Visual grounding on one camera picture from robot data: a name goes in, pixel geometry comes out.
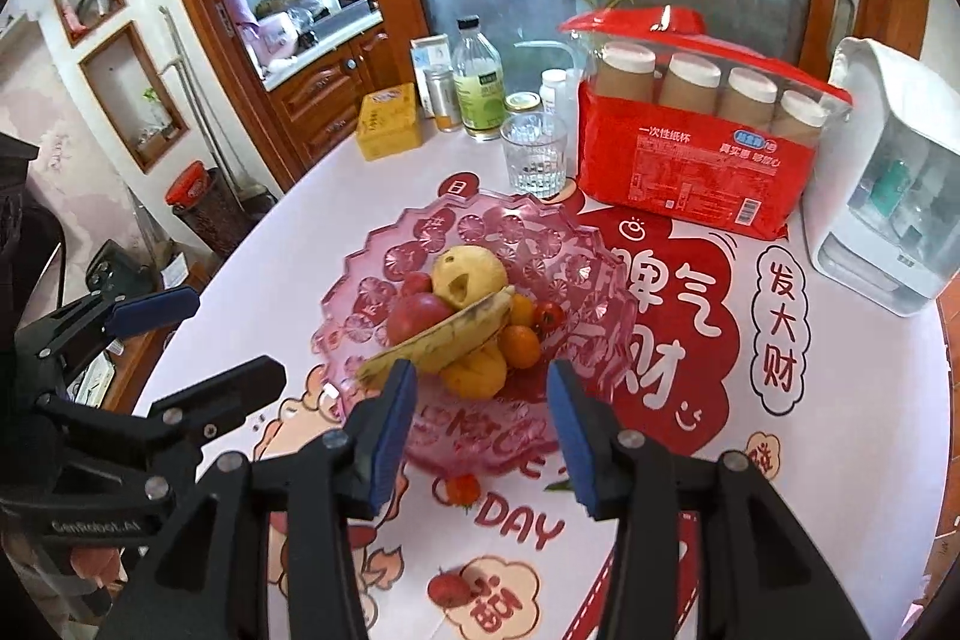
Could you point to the glass jar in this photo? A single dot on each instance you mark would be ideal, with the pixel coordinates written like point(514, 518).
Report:
point(522, 102)

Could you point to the grey mop pole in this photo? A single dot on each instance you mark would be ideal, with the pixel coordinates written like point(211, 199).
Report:
point(195, 93)

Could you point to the white carton box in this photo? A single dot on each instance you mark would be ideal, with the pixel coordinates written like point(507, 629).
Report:
point(429, 59)

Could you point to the clear bottle with green label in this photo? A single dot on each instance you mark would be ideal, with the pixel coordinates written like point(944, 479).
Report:
point(478, 93)

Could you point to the green leaf scrap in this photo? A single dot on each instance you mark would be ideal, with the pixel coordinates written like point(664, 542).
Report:
point(556, 486)

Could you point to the pink glass fruit plate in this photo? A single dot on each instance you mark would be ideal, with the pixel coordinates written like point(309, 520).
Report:
point(577, 280)

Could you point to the red paper cup package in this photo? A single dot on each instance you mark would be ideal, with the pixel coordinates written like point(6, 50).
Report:
point(697, 160)

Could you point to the spotted yellow banana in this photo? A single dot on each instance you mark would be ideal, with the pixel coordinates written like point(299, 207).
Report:
point(450, 340)

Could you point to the white pill bottle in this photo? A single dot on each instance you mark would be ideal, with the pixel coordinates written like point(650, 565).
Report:
point(553, 89)

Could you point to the white countertop appliance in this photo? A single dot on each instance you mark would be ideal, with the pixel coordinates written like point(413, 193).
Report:
point(862, 175)

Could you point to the white squeeze bottle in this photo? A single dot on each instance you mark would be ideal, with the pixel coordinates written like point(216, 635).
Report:
point(574, 108)

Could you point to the yellow tin box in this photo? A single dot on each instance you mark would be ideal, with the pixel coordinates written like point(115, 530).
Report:
point(388, 123)

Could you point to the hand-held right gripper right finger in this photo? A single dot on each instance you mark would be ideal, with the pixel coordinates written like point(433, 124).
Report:
point(574, 441)

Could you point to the small orange kumquat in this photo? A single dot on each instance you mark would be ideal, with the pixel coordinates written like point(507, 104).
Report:
point(521, 310)

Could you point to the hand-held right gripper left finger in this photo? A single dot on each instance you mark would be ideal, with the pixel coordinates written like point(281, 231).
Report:
point(390, 441)

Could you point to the red apple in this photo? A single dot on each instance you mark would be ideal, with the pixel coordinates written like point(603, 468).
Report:
point(412, 319)

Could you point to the large yellow orange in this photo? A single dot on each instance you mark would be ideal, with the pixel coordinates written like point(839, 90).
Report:
point(472, 379)

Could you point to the clear drinking glass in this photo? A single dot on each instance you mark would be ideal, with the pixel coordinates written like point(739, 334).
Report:
point(534, 156)

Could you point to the pink plastic bag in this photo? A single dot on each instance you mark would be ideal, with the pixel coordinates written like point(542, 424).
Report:
point(255, 21)

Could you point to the orange mandarin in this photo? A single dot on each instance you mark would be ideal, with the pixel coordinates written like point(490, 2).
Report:
point(521, 347)

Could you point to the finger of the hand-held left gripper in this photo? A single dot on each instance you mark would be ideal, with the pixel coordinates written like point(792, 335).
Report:
point(221, 394)
point(154, 310)

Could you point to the yellow pear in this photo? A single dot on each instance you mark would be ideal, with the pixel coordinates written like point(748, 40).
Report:
point(480, 269)

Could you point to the wooden side cabinet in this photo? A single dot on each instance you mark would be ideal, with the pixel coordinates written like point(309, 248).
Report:
point(946, 317)

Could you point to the wooden kitchen cabinet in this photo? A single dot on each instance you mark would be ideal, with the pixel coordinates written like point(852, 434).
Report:
point(322, 100)

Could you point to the small red tomato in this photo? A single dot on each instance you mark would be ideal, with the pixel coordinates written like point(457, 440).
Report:
point(417, 284)

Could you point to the metal can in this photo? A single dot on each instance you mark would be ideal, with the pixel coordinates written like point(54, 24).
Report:
point(442, 104)

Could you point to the person's left hand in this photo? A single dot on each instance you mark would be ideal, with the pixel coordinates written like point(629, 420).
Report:
point(97, 576)

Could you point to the woven bin with red lid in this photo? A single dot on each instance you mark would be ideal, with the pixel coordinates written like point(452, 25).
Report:
point(206, 209)

